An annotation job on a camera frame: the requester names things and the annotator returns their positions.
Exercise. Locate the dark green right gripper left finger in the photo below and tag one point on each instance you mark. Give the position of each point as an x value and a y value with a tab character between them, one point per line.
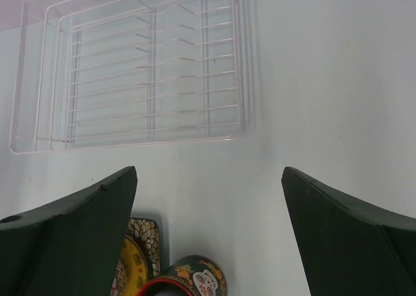
70	246

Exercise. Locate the yellow round patterned plate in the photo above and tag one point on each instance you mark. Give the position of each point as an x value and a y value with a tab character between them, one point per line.
132	270

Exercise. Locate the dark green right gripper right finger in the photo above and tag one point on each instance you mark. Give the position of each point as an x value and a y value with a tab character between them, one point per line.
348	246

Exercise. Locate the black square floral plate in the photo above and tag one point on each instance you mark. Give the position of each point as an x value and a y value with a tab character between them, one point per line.
145	233

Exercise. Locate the white wire dish rack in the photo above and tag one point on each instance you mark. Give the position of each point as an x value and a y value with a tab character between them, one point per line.
112	73

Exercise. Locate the dark green red-rimmed mug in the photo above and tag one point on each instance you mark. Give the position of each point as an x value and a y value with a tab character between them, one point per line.
191	275

